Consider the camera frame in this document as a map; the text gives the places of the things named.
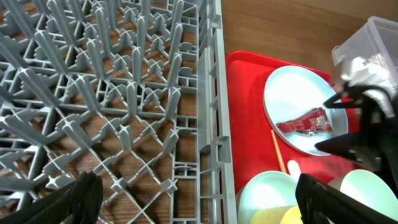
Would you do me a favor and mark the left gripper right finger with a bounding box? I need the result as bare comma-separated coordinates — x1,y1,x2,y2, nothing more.
295,174,397,224

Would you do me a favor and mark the clear plastic bin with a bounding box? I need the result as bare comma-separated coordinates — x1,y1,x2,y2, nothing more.
331,16,397,81

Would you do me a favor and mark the grey dishwasher rack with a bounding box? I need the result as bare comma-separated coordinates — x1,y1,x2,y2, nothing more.
1,0,238,223

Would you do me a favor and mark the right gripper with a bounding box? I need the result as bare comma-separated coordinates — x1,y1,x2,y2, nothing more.
315,84,397,190

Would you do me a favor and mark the yellow plastic cup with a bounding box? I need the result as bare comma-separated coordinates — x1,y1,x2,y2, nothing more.
250,205,303,224

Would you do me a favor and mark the red plastic tray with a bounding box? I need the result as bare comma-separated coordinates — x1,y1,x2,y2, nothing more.
226,50,358,192

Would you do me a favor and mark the mint green bowl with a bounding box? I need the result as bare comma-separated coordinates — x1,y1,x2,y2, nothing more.
328,169,397,220

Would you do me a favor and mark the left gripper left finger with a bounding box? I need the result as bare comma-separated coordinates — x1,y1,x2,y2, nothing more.
1,171,103,224

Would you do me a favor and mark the light blue plate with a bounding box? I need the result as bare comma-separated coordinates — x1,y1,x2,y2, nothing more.
262,65,349,156

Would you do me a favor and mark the red snack wrapper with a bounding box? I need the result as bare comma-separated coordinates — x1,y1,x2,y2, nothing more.
276,107,333,134

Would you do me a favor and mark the light blue bowl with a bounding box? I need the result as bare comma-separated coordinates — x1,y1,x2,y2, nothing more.
236,171,297,223

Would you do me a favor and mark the wooden chopstick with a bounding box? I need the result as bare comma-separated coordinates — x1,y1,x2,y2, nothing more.
271,129,287,174

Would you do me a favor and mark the white tissue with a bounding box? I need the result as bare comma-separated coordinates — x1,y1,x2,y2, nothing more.
338,54,397,91

